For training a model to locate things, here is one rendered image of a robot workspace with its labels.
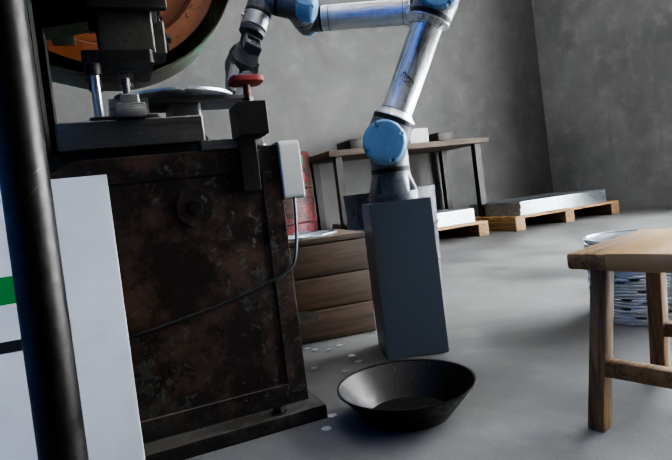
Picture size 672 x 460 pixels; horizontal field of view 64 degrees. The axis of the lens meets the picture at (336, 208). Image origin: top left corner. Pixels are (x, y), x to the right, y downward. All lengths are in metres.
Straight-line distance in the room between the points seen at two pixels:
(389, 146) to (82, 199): 0.75
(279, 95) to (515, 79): 2.76
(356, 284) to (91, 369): 1.02
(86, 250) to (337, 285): 0.97
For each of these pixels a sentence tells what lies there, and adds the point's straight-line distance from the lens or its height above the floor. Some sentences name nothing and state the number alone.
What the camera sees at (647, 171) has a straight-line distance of 5.87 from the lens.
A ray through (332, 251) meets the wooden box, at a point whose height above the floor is 0.30.
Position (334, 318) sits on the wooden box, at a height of 0.07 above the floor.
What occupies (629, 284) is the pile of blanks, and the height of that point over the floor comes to 0.12.
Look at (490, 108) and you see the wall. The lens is 6.20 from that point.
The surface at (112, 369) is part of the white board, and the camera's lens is 1.13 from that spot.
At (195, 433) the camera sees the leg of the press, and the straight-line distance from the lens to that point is 1.26.
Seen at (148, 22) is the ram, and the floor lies 0.96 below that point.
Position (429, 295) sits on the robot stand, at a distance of 1.59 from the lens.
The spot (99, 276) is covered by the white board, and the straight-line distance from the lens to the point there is 1.13.
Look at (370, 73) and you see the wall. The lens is 5.49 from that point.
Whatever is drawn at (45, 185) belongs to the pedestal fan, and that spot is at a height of 0.53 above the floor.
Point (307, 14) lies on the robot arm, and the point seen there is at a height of 0.99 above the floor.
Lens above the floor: 0.49
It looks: 1 degrees down
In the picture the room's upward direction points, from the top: 7 degrees counter-clockwise
